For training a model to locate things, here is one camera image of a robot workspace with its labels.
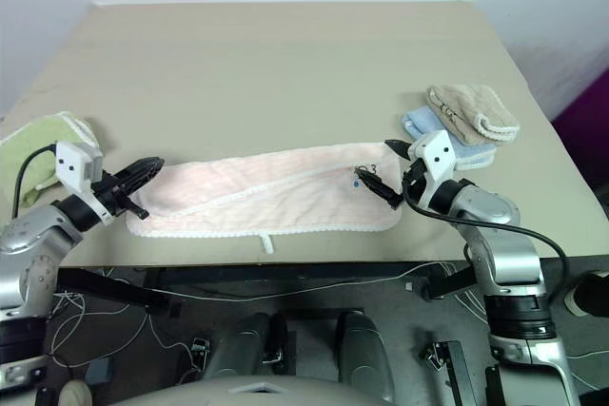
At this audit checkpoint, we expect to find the thin white cable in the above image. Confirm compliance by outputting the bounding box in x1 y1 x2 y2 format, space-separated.
47 261 477 369

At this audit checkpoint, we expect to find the small grey box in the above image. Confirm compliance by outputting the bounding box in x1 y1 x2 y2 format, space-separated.
87 359 114 387

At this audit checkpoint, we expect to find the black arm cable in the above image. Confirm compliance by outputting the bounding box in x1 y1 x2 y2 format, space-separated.
401 172 571 312
11 145 61 220

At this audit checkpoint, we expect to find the white and black round object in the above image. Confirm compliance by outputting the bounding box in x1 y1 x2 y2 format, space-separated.
563 269 609 319

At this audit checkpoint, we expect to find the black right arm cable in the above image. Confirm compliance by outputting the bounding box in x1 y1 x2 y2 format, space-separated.
401 172 571 312

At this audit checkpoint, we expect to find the purple object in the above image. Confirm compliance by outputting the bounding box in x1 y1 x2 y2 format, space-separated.
553 57 609 217

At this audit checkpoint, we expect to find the folded light blue towel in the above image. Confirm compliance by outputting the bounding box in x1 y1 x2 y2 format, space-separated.
402 106 499 170

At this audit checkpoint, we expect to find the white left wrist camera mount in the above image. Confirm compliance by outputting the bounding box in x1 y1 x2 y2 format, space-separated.
55 141 115 225

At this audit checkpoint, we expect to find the grey rounded robot leg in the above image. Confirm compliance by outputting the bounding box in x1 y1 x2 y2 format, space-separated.
203 313 292 386
334 309 397 403

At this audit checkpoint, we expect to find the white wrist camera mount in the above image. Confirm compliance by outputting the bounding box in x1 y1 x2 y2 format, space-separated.
55 141 115 225
407 130 459 213

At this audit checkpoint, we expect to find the grey robot torso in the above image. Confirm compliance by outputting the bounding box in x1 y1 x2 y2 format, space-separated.
102 374 365 406

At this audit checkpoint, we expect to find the pink towel with white trim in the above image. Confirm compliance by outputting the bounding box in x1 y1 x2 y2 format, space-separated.
126 139 405 254

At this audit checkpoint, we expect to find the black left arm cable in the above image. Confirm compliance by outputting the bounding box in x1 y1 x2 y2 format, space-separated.
11 145 61 220

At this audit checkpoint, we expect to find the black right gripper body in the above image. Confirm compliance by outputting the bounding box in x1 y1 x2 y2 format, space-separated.
400 158 430 210

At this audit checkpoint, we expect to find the green towel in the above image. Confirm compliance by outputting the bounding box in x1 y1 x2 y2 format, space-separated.
0 111 101 207

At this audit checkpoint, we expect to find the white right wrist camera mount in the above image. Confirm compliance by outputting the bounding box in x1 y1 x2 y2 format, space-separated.
407 130 459 213

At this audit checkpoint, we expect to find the beige round object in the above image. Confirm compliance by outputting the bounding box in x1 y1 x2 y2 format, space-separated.
59 379 94 406

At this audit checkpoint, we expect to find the folded beige towel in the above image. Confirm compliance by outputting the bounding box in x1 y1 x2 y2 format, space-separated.
426 84 521 146

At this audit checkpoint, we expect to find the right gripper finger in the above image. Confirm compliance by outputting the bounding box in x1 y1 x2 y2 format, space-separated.
383 139 412 163
354 167 403 210

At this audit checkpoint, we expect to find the black post with clamp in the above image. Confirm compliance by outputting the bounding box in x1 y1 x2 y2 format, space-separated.
418 339 478 406

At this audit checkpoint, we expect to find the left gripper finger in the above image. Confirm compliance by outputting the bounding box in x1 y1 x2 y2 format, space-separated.
114 193 150 221
118 156 166 191

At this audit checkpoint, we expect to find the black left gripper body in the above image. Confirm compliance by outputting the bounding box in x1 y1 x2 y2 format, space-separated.
90 171 130 218

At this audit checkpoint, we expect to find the black table frame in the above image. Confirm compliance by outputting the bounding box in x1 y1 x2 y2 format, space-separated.
56 261 482 318

